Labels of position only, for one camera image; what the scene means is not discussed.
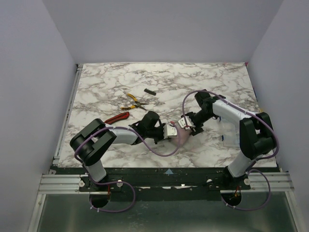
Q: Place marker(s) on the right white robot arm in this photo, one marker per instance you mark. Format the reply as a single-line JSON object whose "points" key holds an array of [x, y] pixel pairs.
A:
{"points": [[257, 139]]}

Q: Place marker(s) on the aluminium frame rail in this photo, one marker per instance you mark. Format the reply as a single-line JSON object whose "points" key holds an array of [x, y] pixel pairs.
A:
{"points": [[59, 184]]}

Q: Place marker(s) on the yellow handled pliers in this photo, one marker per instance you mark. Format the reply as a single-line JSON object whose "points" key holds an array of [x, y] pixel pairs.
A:
{"points": [[137, 104]]}

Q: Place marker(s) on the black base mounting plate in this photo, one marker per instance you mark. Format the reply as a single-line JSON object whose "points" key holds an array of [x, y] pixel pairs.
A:
{"points": [[174, 184]]}

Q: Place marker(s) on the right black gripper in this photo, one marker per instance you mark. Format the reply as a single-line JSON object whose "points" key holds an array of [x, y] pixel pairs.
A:
{"points": [[193, 127]]}

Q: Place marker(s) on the black bit holder strip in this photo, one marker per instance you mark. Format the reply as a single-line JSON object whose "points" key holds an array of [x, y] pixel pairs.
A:
{"points": [[150, 91]]}

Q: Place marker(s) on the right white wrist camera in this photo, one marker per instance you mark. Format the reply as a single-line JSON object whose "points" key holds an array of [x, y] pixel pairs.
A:
{"points": [[186, 123]]}

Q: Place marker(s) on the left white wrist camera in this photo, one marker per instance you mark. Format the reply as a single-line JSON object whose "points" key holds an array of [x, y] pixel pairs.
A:
{"points": [[169, 131]]}

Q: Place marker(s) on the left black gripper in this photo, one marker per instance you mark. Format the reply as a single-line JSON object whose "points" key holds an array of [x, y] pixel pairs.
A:
{"points": [[161, 135]]}

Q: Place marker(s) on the pink umbrella case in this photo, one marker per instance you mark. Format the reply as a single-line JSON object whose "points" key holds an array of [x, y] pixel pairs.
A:
{"points": [[182, 134]]}

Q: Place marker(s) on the clear plastic screw box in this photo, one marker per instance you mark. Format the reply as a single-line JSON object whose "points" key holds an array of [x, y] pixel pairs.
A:
{"points": [[229, 133]]}

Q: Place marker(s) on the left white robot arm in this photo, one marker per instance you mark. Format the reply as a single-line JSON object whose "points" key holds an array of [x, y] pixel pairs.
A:
{"points": [[91, 143]]}

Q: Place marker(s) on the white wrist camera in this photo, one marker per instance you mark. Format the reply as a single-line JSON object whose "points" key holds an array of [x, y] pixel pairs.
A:
{"points": [[169, 131], [186, 123]]}

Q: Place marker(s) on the red black utility knife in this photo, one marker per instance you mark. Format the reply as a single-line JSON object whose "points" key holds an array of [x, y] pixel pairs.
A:
{"points": [[119, 117]]}

